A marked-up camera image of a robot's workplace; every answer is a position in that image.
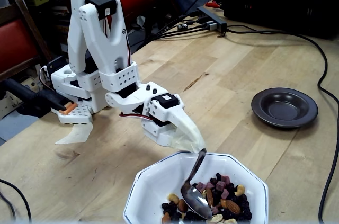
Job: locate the beige tape sheet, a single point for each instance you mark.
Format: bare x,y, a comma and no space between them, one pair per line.
76,134

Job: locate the brown round plate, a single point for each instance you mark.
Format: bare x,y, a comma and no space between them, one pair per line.
284,107

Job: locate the white printed cardboard box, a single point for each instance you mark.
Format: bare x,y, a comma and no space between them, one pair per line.
8,105

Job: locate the white fixed gripper jaw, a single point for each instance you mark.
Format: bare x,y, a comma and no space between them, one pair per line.
165,140

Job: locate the dark grey usb hub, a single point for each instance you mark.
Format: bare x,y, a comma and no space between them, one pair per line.
214,18

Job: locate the black clamp orange tip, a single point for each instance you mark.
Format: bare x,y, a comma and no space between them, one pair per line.
34,99

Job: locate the metal spoon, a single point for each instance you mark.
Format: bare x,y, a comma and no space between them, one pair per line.
196,202

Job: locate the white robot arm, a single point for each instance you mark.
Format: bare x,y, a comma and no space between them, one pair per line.
92,36

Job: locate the small circuit board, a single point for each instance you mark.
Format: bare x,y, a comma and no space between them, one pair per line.
182,26

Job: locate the beige masking tape wrap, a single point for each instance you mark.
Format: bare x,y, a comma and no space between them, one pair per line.
190,136

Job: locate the white pivoting gripper jaw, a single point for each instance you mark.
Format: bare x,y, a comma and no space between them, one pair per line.
172,114

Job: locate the red alligator clip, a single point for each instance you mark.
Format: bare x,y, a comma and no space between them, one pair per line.
213,3

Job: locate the white octagonal bowl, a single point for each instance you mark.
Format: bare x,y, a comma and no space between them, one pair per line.
159,181

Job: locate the trail mix pile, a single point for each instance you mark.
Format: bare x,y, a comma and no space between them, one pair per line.
233,205

